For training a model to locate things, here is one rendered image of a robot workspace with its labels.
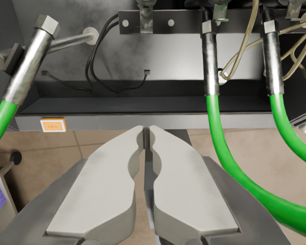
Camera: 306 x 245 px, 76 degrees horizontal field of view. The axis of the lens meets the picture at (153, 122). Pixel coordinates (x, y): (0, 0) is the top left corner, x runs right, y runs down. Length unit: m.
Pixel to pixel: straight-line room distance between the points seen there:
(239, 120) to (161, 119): 0.18
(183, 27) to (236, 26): 0.09
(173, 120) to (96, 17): 0.30
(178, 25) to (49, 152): 1.65
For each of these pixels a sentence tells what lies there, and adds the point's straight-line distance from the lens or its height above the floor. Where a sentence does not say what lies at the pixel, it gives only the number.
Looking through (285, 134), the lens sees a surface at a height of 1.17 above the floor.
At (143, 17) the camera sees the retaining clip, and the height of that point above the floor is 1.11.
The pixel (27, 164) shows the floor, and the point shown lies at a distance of 2.05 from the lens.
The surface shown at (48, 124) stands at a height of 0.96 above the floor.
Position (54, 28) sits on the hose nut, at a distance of 0.25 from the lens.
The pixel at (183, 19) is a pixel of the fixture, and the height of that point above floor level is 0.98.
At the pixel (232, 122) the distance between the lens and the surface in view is 0.50.
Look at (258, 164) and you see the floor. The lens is 2.00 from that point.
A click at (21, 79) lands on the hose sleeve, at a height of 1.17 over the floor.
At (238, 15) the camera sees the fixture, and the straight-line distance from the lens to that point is 0.41.
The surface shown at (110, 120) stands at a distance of 0.46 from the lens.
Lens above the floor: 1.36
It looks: 63 degrees down
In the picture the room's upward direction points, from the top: 178 degrees clockwise
